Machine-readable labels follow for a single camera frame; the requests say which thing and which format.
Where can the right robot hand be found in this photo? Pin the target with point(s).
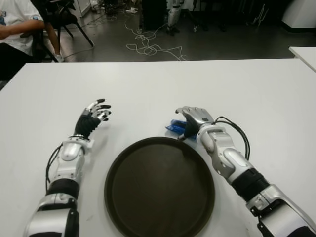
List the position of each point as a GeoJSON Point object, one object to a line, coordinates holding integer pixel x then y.
{"type": "Point", "coordinates": [197, 117]}

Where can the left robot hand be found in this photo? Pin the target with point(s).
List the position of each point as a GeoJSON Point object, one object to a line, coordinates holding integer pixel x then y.
{"type": "Point", "coordinates": [85, 123]}

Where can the blue Oreo packet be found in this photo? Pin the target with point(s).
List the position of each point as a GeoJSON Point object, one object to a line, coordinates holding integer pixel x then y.
{"type": "Point", "coordinates": [175, 126]}

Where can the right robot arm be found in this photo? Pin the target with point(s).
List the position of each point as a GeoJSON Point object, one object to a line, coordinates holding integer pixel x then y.
{"type": "Point", "coordinates": [232, 160]}

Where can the dark round tray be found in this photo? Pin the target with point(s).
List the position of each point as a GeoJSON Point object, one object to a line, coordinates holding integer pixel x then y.
{"type": "Point", "coordinates": [160, 190]}

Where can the silver humanoid robot legs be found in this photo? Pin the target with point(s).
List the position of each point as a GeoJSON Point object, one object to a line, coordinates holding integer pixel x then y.
{"type": "Point", "coordinates": [172, 17]}

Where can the black chair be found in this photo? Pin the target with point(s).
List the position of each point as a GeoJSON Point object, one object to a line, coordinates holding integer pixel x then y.
{"type": "Point", "coordinates": [61, 17]}

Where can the black cabinet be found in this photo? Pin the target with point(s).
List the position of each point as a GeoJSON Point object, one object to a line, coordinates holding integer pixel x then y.
{"type": "Point", "coordinates": [153, 14]}

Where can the white board panel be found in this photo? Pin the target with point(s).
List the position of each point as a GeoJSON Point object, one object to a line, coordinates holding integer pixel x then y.
{"type": "Point", "coordinates": [82, 7]}

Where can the seated person white shirt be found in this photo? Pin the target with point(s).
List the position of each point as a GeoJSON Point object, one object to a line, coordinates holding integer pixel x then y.
{"type": "Point", "coordinates": [14, 29]}

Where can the white power strip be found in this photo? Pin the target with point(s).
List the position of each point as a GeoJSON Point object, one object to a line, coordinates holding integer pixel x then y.
{"type": "Point", "coordinates": [132, 10]}

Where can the white side table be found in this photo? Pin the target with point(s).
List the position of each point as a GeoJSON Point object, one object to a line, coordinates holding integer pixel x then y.
{"type": "Point", "coordinates": [306, 55]}

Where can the white counter block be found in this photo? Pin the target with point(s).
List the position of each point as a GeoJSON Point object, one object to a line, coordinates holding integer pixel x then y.
{"type": "Point", "coordinates": [300, 14]}

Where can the silver folded frame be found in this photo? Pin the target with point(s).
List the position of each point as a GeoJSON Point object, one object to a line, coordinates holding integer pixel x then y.
{"type": "Point", "coordinates": [260, 14]}

